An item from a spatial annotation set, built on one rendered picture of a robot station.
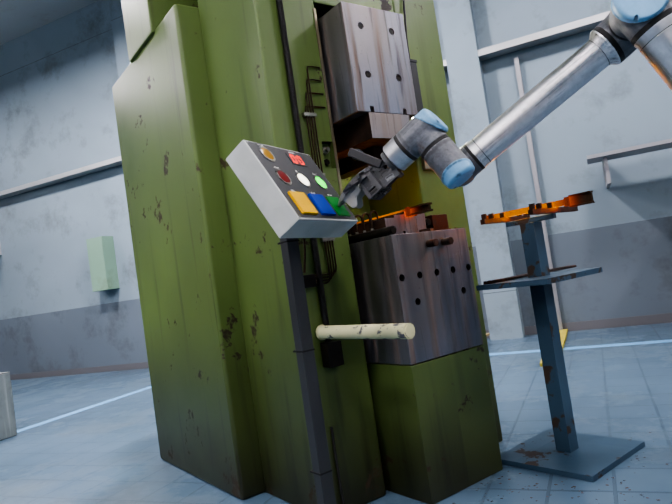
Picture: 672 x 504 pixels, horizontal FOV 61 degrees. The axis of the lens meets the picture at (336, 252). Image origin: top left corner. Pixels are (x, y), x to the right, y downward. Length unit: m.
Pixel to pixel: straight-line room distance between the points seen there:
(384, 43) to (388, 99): 0.22
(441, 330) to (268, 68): 1.10
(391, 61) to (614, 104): 3.73
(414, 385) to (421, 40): 1.46
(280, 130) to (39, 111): 7.43
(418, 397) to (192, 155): 1.26
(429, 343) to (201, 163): 1.12
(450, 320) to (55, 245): 7.33
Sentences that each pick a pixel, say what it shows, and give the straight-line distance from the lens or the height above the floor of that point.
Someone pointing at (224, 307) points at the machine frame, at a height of 0.75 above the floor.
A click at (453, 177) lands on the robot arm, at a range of 1.53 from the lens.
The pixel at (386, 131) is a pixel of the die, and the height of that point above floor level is 1.30.
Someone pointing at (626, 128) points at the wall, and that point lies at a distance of 5.70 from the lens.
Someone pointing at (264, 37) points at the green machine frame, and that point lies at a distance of 2.12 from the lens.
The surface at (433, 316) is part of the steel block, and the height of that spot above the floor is 0.61.
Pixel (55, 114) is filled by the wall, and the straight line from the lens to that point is 9.00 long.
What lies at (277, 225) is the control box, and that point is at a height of 0.95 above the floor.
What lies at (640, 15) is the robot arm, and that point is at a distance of 1.57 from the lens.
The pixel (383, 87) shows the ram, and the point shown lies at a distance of 2.17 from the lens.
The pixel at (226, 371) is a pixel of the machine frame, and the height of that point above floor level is 0.50.
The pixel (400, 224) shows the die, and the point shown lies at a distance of 2.06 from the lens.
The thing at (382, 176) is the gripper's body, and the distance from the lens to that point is 1.62.
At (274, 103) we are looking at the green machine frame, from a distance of 2.03.
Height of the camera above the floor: 0.80
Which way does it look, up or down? 3 degrees up
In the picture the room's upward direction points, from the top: 8 degrees counter-clockwise
